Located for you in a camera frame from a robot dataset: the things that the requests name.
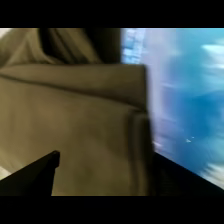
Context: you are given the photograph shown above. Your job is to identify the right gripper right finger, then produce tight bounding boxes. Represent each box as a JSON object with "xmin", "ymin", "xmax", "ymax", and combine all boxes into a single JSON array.
[{"xmin": 153, "ymin": 151, "xmax": 224, "ymax": 197}]

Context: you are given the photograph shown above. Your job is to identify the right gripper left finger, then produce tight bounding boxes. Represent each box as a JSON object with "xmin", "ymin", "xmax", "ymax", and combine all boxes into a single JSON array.
[{"xmin": 0, "ymin": 150, "xmax": 61, "ymax": 197}]

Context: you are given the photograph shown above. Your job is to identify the brown shorts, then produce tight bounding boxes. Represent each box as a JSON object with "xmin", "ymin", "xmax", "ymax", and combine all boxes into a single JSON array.
[{"xmin": 0, "ymin": 27, "xmax": 156, "ymax": 197}]

